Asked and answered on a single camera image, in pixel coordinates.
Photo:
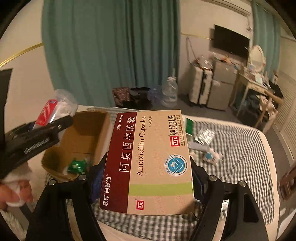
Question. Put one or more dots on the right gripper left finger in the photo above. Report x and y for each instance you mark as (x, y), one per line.
(50, 219)

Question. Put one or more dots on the wooden stool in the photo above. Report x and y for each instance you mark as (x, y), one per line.
(287, 183)

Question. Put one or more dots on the amoxicillin capsule box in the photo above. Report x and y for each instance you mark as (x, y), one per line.
(148, 169)

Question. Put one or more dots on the crushed plastic water bottle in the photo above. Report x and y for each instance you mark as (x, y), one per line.
(60, 105)

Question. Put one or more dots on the left hand with white cloth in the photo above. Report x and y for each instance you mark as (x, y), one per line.
(15, 187)

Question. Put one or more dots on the brown cardboard box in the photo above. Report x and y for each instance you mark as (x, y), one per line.
(82, 142)

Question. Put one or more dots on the large clear water jug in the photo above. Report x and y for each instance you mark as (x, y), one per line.
(170, 93)

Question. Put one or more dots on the green curtain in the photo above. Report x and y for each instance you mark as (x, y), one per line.
(266, 34)
(92, 47)

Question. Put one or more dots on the white dressing table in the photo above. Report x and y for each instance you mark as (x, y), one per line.
(242, 88)

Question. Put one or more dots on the silver blister pack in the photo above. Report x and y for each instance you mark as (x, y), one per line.
(205, 136)

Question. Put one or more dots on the wall mounted television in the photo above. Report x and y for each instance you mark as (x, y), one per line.
(231, 42)

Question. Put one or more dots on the wooden chair with clothes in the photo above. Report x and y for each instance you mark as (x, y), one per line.
(266, 103)

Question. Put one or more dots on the white louvred wardrobe doors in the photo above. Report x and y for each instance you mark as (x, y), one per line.
(285, 120)

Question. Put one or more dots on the oval vanity mirror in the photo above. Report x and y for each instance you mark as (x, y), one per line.
(256, 59)

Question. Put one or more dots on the white suitcase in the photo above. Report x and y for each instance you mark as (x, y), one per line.
(200, 84)

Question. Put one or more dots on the checkered bed sheet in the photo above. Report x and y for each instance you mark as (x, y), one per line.
(246, 156)

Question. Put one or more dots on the small grey fridge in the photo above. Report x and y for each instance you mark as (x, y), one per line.
(223, 80)

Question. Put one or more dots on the green snack bag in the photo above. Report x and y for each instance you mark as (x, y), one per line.
(78, 166)

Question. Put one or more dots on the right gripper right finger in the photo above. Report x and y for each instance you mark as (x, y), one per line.
(243, 219)

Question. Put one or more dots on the green white medicine box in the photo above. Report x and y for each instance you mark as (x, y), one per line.
(189, 125)

